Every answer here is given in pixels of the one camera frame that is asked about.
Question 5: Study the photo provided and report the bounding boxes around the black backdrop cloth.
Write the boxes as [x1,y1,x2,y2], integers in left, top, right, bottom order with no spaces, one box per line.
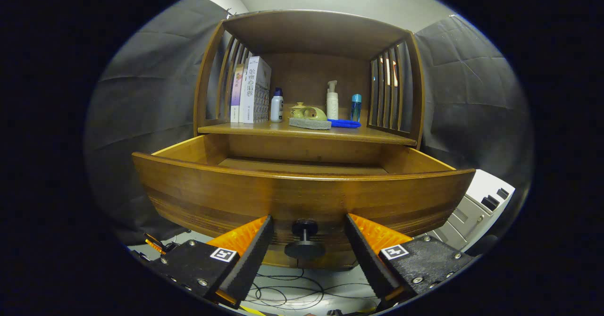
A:
[85,0,534,246]

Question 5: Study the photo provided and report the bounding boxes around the black drawer knob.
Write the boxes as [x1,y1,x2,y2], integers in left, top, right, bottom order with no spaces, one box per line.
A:
[284,219,326,261]

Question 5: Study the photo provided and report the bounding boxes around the orange black floor tool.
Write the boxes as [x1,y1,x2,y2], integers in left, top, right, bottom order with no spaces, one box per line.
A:
[143,233,177,256]

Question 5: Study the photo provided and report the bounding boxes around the white pump bottle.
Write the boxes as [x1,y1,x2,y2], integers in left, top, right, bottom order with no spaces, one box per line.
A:
[327,80,339,120]

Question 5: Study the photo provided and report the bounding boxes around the brown wooden drawer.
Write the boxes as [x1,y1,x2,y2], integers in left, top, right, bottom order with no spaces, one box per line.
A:
[132,133,476,269]

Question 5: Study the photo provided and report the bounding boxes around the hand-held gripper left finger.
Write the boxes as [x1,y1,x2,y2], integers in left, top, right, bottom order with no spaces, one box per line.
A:
[144,215,275,309]

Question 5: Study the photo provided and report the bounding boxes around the thin pink purple book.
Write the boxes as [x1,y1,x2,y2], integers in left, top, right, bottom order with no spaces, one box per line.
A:
[230,64,245,123]

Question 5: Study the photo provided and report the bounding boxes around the white grey appliance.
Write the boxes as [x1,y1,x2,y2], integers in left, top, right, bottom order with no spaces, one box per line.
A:
[427,169,516,253]

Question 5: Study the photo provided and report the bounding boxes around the wooden countertop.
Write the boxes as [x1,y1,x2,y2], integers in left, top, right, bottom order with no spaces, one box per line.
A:
[197,118,418,146]

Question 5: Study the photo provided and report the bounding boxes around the white bottle blue cap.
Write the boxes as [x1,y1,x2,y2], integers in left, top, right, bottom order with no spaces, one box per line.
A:
[270,88,284,123]

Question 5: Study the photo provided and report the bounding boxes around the thick white patterned book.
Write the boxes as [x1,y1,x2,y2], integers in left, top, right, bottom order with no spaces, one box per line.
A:
[239,56,272,124]

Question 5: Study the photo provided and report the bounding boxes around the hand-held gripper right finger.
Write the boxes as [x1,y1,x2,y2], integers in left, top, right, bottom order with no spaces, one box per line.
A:
[344,213,475,309]

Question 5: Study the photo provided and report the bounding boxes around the green handled scrubbing brush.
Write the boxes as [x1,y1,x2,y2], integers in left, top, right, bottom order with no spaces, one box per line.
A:
[288,106,332,131]

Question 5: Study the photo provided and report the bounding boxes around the black floor cables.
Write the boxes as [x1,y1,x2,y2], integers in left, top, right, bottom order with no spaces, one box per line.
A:
[245,266,378,314]

